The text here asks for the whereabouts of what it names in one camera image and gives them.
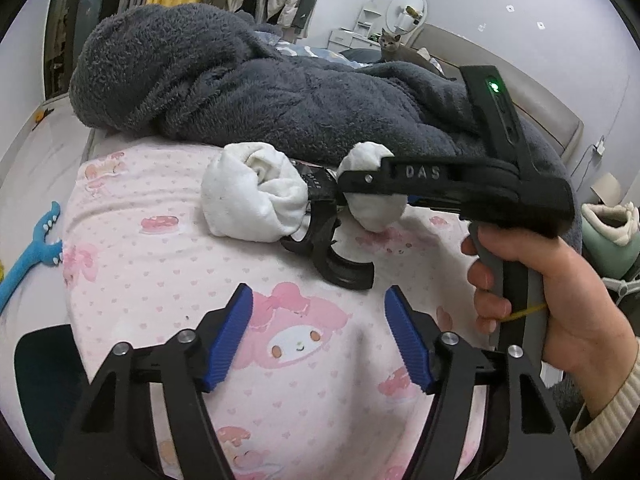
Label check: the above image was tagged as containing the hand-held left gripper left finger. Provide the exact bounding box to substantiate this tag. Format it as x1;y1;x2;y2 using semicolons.
54;282;254;480

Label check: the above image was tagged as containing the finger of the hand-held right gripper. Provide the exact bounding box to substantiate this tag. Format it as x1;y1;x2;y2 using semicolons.
401;194;471;219
336;156;469;196

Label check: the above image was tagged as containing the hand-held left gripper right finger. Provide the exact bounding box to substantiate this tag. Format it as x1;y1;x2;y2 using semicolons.
384;285;583;480

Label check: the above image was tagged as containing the small white sock roll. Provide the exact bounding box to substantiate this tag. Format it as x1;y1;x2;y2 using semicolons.
340;141;407;233

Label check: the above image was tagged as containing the black plastic ring clip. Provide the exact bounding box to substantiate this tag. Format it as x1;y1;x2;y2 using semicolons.
280;160;376;291

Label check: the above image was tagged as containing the large white sock roll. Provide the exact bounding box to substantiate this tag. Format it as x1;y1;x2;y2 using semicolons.
201;142;311;242

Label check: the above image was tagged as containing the dark teal trash bin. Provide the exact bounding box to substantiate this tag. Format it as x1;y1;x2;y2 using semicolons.
14;324;91;428

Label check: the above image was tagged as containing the person's right forearm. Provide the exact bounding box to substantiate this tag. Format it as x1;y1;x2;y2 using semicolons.
570;340;640;471

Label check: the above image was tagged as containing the person's right hand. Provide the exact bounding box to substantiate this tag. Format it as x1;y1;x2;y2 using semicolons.
460;234;639;419

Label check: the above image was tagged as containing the beige bed headboard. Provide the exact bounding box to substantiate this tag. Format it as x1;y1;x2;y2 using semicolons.
420;22;585;153

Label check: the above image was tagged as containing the pink printed blanket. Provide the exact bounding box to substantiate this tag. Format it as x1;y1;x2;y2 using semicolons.
62;137;493;480

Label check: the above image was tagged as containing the green fluffy slipper boot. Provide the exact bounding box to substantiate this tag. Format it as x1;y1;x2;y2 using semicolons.
581;202;640;281

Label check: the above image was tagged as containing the grey cat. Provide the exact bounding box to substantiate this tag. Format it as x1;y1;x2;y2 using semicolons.
378;27;441;73

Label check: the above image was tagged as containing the white vanity table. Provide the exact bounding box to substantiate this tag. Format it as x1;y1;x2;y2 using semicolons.
327;0;396;53

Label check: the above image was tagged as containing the round white mirror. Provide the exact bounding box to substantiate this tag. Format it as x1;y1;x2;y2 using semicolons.
387;0;428;36

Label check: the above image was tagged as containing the blue patterned duvet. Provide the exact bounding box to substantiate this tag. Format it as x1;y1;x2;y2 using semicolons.
250;25;381;66

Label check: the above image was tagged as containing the grey hanging garment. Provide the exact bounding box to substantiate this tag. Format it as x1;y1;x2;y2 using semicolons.
300;0;322;36

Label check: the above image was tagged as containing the blue fork-shaped toy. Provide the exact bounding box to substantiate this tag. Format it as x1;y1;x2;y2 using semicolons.
0;201;63;313

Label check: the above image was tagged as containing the grey fluffy blanket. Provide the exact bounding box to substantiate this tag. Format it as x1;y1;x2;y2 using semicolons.
70;2;583;256

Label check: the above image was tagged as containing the dark glass balcony door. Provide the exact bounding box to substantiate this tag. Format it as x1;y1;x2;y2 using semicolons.
42;0;131;103

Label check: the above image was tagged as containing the white wall charger cable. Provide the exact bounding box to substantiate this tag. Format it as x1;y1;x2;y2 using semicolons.
570;136;607;186

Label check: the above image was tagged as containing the yellow cord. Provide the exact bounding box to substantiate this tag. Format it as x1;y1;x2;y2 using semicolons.
502;302;548;321

